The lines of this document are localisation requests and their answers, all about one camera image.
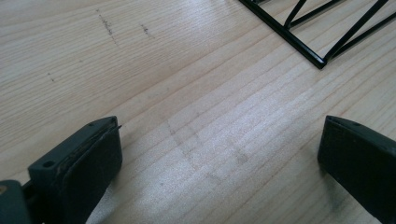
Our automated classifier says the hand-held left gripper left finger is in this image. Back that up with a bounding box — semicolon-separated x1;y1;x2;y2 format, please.
27;116;123;224

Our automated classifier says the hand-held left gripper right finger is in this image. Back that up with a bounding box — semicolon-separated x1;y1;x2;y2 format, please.
317;115;396;224

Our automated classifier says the black wire rack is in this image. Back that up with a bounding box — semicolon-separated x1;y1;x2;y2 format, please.
238;0;396;70

